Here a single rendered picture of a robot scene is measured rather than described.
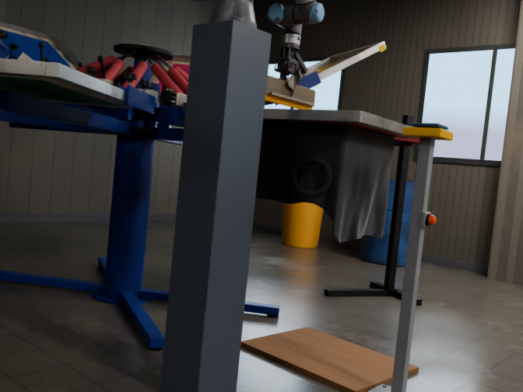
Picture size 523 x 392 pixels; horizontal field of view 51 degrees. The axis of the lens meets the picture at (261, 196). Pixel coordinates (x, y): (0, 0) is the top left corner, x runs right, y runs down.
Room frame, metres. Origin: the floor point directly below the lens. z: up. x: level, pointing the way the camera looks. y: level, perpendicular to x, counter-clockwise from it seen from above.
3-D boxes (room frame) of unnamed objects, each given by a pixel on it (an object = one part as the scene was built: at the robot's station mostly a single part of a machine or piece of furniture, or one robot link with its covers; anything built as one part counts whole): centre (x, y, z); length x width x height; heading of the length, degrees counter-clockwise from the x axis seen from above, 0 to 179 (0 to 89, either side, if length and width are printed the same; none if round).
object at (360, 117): (2.30, -0.16, 0.97); 0.79 x 0.58 x 0.04; 54
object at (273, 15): (2.25, -0.02, 1.39); 0.11 x 0.11 x 0.08; 57
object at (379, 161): (2.12, -0.39, 0.74); 0.45 x 0.03 x 0.43; 144
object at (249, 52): (1.78, 0.14, 0.60); 0.18 x 0.18 x 1.20; 49
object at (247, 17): (1.78, 0.14, 1.25); 0.15 x 0.15 x 0.10
